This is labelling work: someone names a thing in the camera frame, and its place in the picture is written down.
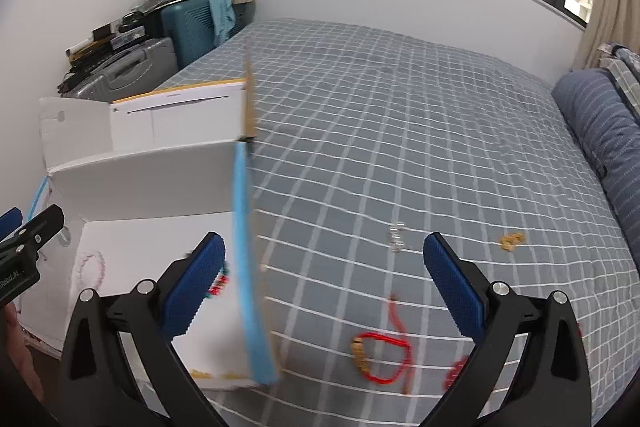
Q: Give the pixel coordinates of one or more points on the light blue cloth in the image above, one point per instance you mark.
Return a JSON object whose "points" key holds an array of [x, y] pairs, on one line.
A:
{"points": [[221, 14]]}

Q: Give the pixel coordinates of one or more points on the small black box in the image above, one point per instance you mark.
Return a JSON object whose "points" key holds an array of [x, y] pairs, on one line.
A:
{"points": [[101, 32]]}

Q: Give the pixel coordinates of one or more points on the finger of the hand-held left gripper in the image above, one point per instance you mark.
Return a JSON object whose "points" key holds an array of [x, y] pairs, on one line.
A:
{"points": [[10, 222], [42, 227]]}

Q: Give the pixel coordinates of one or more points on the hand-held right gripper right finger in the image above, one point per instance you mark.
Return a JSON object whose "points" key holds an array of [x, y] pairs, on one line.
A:
{"points": [[455, 287]]}

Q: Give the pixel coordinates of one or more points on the stack of flat books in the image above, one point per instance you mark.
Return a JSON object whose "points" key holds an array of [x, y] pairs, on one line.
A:
{"points": [[100, 46]]}

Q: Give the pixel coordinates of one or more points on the grey checked quilt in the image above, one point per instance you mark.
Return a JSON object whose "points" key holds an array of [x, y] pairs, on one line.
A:
{"points": [[622, 67]]}

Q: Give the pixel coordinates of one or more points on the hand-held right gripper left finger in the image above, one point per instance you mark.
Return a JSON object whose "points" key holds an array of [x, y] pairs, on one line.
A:
{"points": [[192, 287]]}

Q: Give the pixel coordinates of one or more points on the grey suitcase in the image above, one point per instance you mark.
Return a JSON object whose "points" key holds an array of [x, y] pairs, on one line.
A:
{"points": [[125, 67]]}

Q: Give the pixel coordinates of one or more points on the blue cardboard shoe box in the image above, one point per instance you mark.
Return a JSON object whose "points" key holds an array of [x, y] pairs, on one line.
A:
{"points": [[150, 192]]}

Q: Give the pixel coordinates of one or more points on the grey checked bed sheet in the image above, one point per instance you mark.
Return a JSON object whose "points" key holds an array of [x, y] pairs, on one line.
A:
{"points": [[400, 132]]}

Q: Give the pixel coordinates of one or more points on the blue striped pillow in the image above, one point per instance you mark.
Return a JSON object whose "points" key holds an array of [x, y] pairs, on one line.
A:
{"points": [[595, 127]]}

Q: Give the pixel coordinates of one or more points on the teal suitcase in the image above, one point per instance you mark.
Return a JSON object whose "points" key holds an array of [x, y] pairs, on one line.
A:
{"points": [[192, 27]]}

